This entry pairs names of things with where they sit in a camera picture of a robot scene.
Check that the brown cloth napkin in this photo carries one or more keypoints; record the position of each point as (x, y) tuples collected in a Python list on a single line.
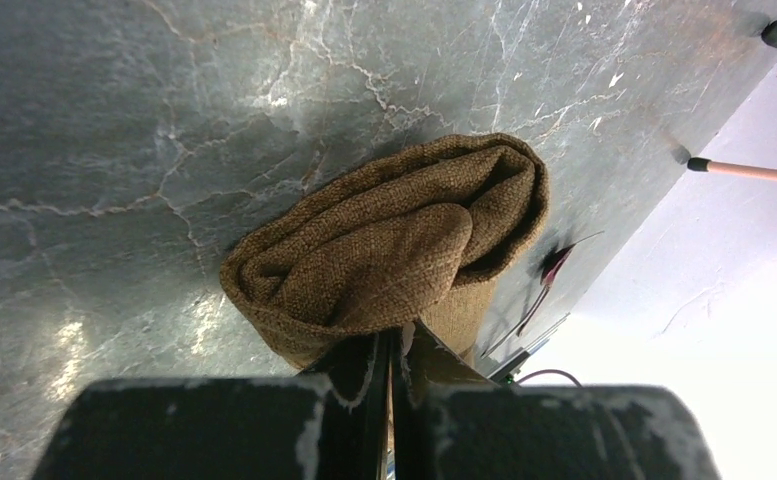
[(421, 235)]

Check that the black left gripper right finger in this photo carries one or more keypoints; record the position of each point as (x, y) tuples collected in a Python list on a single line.
[(426, 373)]

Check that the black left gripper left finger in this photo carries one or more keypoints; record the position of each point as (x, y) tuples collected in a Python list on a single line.
[(353, 427)]

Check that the purple spoon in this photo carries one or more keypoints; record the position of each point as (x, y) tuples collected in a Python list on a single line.
[(550, 268)]

